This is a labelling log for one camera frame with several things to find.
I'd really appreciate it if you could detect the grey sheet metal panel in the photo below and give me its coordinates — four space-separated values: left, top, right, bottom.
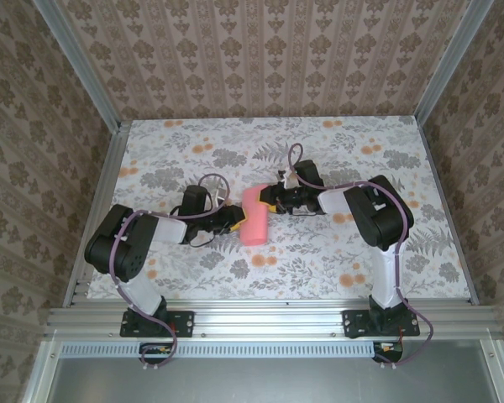
23 339 504 403

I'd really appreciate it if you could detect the floral patterned table cover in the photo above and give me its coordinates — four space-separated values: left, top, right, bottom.
86 118 474 301

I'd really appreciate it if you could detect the black connector board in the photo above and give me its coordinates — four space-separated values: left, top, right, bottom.
371 340 404 364
139 342 174 365

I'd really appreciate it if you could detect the long aluminium frame beam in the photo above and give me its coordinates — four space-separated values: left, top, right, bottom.
44 305 503 339

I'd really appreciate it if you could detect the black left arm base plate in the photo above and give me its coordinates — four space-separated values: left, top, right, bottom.
120 309 195 338

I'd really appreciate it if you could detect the aluminium side rail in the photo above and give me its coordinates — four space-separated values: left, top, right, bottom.
62 121 131 307

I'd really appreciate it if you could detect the grey slotted cable duct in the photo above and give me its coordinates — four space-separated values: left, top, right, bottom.
60 340 404 358

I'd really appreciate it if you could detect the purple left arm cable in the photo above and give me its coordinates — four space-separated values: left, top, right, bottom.
108 173 232 373

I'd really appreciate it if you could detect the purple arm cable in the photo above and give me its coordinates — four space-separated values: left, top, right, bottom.
287 142 436 370
108 173 232 373

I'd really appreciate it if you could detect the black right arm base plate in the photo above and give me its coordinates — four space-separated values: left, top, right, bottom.
342 309 421 339

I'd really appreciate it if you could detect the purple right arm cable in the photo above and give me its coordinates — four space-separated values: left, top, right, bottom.
287 142 436 370

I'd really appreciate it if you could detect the aluminium frame post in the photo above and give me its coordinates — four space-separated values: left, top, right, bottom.
415 0 486 123
35 0 123 131

